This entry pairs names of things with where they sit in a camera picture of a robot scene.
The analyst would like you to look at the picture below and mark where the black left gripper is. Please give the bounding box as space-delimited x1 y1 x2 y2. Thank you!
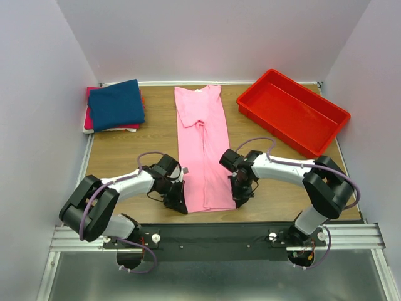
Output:
159 179 187 214

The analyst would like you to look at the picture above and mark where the pink polo shirt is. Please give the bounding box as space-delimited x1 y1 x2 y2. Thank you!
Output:
174 85 236 213

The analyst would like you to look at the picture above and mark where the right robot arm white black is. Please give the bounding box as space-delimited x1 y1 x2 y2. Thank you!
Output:
219 149 357 246

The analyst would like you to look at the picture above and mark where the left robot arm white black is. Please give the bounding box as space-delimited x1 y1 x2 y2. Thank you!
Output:
59 165 187 248

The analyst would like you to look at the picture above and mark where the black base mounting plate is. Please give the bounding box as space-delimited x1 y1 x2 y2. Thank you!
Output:
103 222 326 267

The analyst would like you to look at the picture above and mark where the red plastic bin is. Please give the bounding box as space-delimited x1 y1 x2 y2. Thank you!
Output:
236 69 350 159

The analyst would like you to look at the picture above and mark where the folded navy blue t shirt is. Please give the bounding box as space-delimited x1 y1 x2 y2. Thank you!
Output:
87 79 145 132

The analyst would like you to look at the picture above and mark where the folded white t shirt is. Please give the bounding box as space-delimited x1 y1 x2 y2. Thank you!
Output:
103 124 140 132

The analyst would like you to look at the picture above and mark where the folded magenta t shirt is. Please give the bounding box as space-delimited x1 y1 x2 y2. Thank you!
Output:
83 87 100 134

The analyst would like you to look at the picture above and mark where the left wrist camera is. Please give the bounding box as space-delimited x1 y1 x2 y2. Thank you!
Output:
152 154 188 182

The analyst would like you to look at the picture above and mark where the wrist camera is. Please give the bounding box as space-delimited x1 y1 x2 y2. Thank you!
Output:
219 149 247 173
152 154 188 182

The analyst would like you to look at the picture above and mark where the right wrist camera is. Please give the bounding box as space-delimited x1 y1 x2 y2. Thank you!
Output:
219 149 247 173

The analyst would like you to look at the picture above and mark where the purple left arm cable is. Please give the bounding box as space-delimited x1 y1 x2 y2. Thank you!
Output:
80 151 158 274

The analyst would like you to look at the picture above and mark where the aluminium frame rail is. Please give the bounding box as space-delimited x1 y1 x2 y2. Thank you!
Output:
50 223 385 252

